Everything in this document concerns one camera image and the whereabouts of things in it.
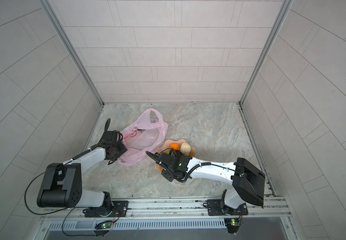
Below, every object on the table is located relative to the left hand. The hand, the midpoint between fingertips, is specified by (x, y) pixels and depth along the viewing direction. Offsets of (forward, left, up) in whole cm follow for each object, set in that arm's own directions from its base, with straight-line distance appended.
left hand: (128, 146), depth 93 cm
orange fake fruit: (-3, -29, +7) cm, 30 cm away
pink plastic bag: (+6, -8, 0) cm, 10 cm away
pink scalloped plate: (-2, -25, +4) cm, 25 cm away
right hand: (-17, -26, +4) cm, 31 cm away
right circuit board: (-39, -57, 0) cm, 69 cm away
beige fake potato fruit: (-5, -36, +8) cm, 37 cm away
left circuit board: (-40, 0, +4) cm, 40 cm away
